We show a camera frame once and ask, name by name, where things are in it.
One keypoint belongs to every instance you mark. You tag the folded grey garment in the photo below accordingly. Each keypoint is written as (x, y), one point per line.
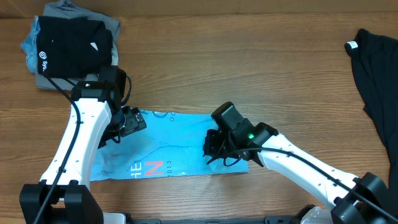
(69, 10)

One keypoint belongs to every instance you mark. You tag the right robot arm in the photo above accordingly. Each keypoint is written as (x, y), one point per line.
(346, 197)

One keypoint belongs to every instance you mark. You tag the black unfolded shirt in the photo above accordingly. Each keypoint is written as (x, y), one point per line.
(374, 67)

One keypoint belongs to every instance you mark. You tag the light blue printed t-shirt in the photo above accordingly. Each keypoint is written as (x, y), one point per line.
(170, 146)

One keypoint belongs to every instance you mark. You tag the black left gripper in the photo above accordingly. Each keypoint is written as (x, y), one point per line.
(135, 121)

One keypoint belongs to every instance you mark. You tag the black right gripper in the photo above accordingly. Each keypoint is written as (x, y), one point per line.
(211, 150)

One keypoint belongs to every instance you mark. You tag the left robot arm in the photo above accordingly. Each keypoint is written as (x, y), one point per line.
(63, 195)

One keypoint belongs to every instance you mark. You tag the folded blue denim garment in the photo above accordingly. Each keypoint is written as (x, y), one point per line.
(29, 46)

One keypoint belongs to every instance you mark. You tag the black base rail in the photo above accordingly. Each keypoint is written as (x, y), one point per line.
(211, 221)

